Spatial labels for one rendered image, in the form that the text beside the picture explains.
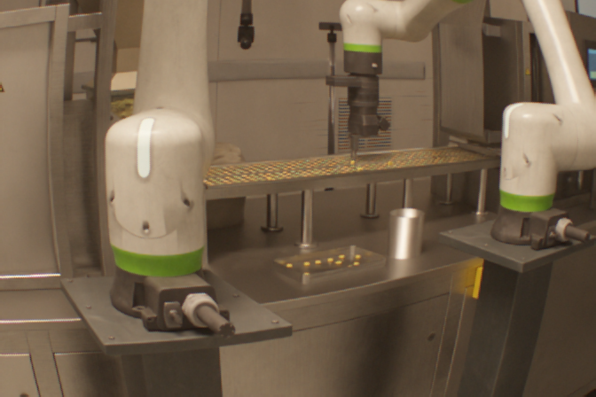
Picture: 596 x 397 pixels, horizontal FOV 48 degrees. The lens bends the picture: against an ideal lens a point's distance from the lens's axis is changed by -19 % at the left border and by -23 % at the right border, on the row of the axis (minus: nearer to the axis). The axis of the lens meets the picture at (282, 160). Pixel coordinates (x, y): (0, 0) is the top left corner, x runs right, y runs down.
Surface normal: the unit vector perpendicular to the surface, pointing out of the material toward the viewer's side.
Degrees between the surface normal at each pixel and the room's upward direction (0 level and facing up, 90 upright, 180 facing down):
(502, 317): 90
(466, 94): 90
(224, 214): 94
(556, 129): 86
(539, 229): 81
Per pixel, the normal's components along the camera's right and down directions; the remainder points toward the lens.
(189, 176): 0.79, 0.12
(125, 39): 0.43, 0.55
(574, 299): 0.47, 0.16
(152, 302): -0.87, -0.09
